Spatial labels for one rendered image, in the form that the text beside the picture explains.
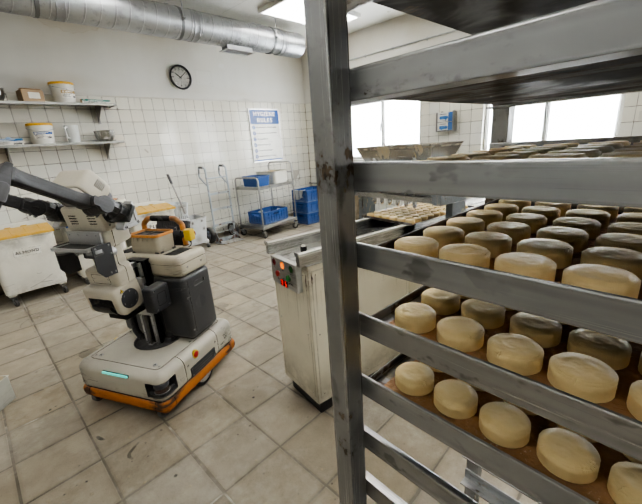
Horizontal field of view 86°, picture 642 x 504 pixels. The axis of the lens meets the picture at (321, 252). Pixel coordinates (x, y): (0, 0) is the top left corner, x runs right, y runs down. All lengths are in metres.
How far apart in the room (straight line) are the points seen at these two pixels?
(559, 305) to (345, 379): 0.25
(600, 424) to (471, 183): 0.21
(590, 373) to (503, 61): 0.27
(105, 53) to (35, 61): 0.74
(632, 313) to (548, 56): 0.18
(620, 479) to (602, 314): 0.18
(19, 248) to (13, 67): 1.94
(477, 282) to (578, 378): 0.12
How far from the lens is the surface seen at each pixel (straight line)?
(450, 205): 1.92
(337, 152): 0.36
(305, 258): 1.54
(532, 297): 0.32
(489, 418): 0.45
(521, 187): 0.30
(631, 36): 0.29
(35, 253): 4.54
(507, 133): 0.75
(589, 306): 0.31
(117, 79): 5.46
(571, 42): 0.30
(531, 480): 0.42
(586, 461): 0.45
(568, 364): 0.40
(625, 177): 0.29
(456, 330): 0.42
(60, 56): 5.35
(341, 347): 0.43
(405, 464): 0.52
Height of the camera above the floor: 1.36
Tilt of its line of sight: 17 degrees down
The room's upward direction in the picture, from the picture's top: 4 degrees counter-clockwise
